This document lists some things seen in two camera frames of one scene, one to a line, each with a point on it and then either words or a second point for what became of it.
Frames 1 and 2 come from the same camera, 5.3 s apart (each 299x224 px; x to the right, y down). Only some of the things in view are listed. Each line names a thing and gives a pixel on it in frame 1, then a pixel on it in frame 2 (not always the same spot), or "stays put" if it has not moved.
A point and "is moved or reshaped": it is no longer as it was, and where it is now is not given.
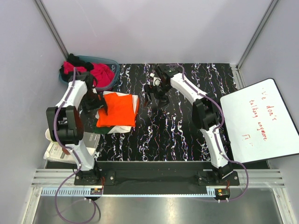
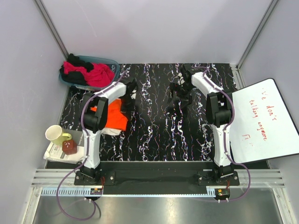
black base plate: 154,177 stays put
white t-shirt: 121,129 → 110,131
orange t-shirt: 121,112 is moved or reshaped
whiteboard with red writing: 259,123 stays put
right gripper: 163,101 → 187,99
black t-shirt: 74,61 stays put
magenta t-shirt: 105,75 stays put
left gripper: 88,108 → 124,109
